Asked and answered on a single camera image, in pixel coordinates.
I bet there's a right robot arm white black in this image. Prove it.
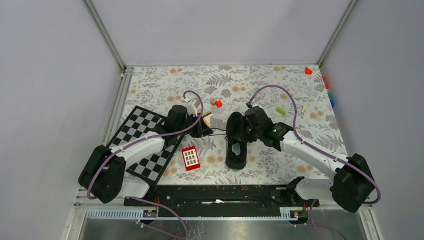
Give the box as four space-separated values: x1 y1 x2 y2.
225 106 376 213

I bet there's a black white chessboard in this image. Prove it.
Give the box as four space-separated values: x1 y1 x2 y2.
106 106 183 187

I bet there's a grey slotted cable duct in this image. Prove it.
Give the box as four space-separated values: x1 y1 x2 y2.
85 207 300 221

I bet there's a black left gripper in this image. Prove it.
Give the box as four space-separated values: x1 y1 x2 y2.
176 112 213 138

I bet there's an orange red toy piece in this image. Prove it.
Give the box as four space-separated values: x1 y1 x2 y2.
322 76 329 90

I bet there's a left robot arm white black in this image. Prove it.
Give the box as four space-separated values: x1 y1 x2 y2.
78 99 206 206

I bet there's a black shoelace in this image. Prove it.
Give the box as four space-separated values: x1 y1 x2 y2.
211 127 227 136

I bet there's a green rectangular block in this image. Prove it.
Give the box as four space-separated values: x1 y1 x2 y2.
275 107 287 116

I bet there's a multicolour toy brick stack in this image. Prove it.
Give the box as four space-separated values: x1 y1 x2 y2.
202 111 213 126

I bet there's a floral patterned table mat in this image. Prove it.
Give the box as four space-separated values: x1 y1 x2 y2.
119 64 346 185

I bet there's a black sneaker shoe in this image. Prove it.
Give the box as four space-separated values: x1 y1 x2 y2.
225 112 247 170

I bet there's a red toy calculator block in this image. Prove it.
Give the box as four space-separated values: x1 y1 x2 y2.
181 146 201 171

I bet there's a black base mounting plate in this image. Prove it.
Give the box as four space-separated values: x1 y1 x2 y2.
144 185 320 216

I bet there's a small red cube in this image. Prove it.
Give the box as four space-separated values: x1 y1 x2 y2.
215 100 223 108

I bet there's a small wooden cube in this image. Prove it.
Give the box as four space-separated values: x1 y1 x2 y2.
210 98 217 106

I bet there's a red triangular block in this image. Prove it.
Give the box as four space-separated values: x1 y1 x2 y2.
304 67 313 75

